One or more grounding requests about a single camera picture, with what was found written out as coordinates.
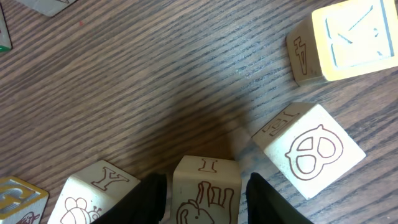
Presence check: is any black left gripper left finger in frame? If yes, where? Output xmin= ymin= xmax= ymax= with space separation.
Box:
xmin=92 ymin=173 xmax=167 ymax=224

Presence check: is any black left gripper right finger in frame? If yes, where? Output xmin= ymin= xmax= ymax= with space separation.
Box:
xmin=246 ymin=172 xmax=313 ymax=224

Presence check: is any red edged bee block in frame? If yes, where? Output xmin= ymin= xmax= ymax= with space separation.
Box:
xmin=170 ymin=156 xmax=242 ymax=224

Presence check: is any yellow letter wooden block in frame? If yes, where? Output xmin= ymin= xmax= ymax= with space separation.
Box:
xmin=1 ymin=176 xmax=49 ymax=224

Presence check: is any white block near arm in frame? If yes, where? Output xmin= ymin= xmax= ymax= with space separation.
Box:
xmin=48 ymin=160 xmax=140 ymax=224

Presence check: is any white pretzel wooden block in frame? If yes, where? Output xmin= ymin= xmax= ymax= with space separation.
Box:
xmin=252 ymin=102 xmax=366 ymax=199

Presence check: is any yellow top wooden block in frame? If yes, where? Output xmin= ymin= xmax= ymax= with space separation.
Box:
xmin=286 ymin=0 xmax=397 ymax=85

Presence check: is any green red wooden block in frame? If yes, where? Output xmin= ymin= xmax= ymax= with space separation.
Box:
xmin=0 ymin=8 xmax=12 ymax=53

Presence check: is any plain white wooden block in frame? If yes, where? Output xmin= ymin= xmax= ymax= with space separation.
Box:
xmin=16 ymin=0 xmax=76 ymax=17

